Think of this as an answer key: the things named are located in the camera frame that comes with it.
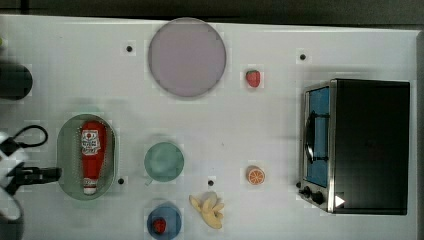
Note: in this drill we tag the black pot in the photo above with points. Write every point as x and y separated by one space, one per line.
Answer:
15 81

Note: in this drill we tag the blue cup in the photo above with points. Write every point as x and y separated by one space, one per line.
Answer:
172 215

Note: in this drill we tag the green mug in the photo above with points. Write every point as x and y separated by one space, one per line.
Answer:
163 162

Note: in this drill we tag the toy peeled banana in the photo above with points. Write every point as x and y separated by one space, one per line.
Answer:
210 209

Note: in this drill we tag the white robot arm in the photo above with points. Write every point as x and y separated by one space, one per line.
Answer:
13 156

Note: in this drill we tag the black toaster oven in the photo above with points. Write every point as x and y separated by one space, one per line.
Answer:
356 146

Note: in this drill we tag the toy orange half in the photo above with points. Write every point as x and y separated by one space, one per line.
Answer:
255 175

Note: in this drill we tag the red ketchup bottle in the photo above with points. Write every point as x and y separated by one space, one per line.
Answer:
93 148

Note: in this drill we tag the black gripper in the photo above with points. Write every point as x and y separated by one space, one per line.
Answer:
29 176

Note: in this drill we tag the round grey plate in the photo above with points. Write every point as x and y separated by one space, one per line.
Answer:
187 57

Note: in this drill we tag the red toy strawberry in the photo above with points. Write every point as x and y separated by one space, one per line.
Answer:
253 78

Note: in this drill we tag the small red toy fruit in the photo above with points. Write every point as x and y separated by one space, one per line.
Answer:
159 225

